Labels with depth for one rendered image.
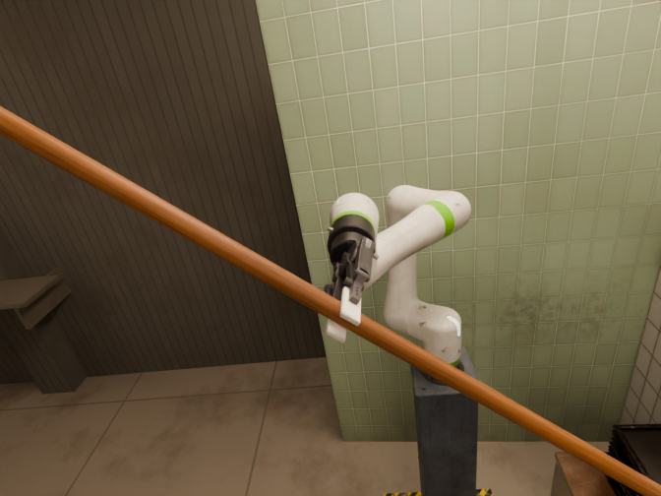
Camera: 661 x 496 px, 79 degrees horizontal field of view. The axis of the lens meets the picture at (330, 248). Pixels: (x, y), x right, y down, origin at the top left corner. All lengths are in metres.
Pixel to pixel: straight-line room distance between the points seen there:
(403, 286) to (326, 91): 0.84
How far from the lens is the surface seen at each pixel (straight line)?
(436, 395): 1.48
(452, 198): 1.22
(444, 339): 1.38
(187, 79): 2.72
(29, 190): 3.46
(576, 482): 2.13
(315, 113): 1.75
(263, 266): 0.56
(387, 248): 0.97
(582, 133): 1.93
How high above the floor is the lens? 2.29
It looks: 27 degrees down
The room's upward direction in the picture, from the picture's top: 9 degrees counter-clockwise
